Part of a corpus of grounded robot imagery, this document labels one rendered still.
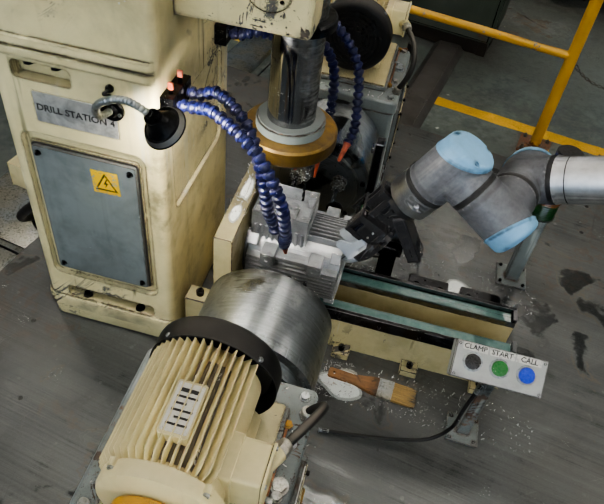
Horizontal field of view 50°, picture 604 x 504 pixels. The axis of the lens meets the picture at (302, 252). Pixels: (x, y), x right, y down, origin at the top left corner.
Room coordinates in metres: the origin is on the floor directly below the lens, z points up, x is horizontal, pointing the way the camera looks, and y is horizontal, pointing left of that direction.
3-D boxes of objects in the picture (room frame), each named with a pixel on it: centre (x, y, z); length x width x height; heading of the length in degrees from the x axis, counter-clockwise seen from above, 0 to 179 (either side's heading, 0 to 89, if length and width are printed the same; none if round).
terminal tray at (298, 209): (1.02, 0.05, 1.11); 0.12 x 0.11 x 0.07; 80
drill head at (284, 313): (0.66, 0.07, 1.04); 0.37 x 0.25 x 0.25; 172
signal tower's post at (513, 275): (1.23, -0.56, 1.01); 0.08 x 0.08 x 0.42; 82
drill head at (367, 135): (1.34, -0.03, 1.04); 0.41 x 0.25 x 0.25; 172
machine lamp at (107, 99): (0.82, 0.28, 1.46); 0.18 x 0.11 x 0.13; 82
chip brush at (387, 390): (0.83, -0.20, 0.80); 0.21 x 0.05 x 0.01; 78
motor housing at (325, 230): (1.01, 0.01, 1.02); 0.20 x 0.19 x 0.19; 80
